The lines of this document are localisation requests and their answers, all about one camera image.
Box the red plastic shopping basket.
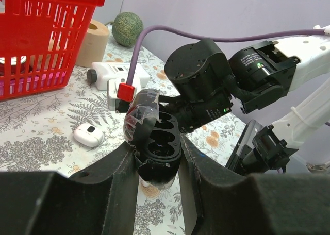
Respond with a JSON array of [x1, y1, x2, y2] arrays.
[[1, 0, 105, 100]]

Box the white rectangular bottle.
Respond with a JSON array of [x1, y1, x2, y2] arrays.
[[87, 62, 150, 91]]

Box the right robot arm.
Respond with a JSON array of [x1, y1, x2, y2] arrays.
[[160, 28, 329, 176]]

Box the green melon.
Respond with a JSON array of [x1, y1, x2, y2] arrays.
[[112, 12, 144, 47]]

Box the white earbud charging case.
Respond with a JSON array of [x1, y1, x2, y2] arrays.
[[73, 123, 104, 147]]

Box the white earbud left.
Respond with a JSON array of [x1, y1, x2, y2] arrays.
[[141, 181, 150, 187]]

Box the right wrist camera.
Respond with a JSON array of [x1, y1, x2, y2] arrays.
[[107, 77, 142, 113]]

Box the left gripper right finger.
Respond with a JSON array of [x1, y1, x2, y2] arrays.
[[179, 136, 329, 234]]

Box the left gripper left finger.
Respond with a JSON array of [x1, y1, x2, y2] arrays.
[[1, 143, 138, 234]]

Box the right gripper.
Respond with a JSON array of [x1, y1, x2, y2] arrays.
[[159, 39, 232, 134]]

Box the brown paper roll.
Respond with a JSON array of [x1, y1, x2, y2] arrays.
[[75, 20, 110, 68]]

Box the black earbud charging case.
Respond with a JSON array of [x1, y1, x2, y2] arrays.
[[123, 89, 182, 190]]

